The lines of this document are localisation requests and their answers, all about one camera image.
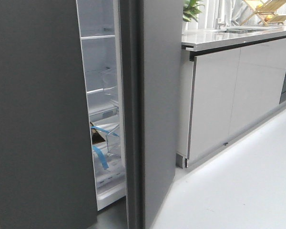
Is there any wooden dish rack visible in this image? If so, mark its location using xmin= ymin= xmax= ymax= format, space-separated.
xmin=240 ymin=0 xmax=286 ymax=26

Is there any blue tape strip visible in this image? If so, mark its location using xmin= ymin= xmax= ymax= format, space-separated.
xmin=92 ymin=125 xmax=114 ymax=170

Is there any green potted plant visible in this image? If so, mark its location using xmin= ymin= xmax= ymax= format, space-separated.
xmin=183 ymin=0 xmax=205 ymax=22

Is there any right white cabinet door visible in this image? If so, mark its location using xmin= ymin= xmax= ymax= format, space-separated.
xmin=229 ymin=38 xmax=286 ymax=136

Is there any white cabinet door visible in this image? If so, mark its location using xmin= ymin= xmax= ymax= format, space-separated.
xmin=189 ymin=48 xmax=241 ymax=163
xmin=229 ymin=38 xmax=286 ymax=136

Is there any steel kitchen faucet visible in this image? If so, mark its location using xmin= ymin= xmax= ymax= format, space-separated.
xmin=215 ymin=18 xmax=226 ymax=30

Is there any steel kitchen sink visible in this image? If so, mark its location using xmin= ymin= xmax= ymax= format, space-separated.
xmin=205 ymin=27 xmax=265 ymax=34

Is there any left white cabinet door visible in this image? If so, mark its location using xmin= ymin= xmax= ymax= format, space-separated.
xmin=189 ymin=48 xmax=241 ymax=163

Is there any brown cardboard box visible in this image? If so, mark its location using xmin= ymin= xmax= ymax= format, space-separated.
xmin=90 ymin=122 xmax=105 ymax=145

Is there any clear plastic fridge drawer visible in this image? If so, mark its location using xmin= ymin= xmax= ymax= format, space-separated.
xmin=105 ymin=124 xmax=121 ymax=157

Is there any grey kitchen countertop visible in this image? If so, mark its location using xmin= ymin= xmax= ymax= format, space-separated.
xmin=182 ymin=23 xmax=286 ymax=52

